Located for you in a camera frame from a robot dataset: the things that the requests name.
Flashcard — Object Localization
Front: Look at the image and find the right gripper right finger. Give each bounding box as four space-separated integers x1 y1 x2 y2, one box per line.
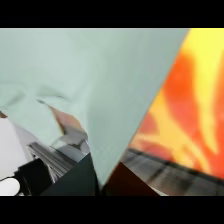
101 162 160 197

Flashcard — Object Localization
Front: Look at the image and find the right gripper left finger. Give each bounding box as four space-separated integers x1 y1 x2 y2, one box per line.
41 152 100 197

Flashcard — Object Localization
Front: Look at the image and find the pale green shirt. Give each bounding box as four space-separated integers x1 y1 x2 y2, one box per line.
0 28 190 190

